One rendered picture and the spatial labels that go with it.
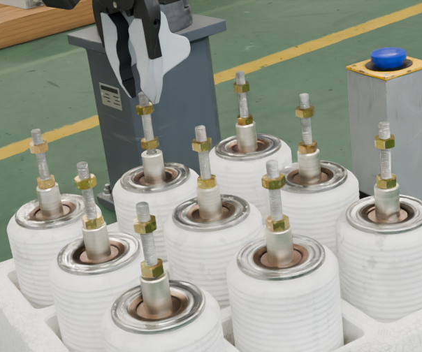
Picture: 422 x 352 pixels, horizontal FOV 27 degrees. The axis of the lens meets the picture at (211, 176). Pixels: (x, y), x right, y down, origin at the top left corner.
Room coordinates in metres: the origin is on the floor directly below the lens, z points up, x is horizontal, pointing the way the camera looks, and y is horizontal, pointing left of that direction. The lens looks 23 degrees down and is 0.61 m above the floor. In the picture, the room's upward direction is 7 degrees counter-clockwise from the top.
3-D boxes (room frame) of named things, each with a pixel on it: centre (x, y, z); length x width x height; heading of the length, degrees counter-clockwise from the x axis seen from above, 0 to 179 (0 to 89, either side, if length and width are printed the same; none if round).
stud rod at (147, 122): (0.86, 0.06, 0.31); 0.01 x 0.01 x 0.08
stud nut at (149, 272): (0.60, 0.05, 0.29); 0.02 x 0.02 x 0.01; 32
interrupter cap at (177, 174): (0.86, 0.06, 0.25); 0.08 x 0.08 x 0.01
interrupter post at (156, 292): (0.60, 0.05, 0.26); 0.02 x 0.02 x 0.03
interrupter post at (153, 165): (0.86, 0.06, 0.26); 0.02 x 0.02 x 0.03
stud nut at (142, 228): (0.60, 0.05, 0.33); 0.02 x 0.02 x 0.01; 32
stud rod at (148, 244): (0.60, 0.05, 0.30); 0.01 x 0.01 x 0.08
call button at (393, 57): (0.96, -0.22, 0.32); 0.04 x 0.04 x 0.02
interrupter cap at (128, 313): (0.60, 0.05, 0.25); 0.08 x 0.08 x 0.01
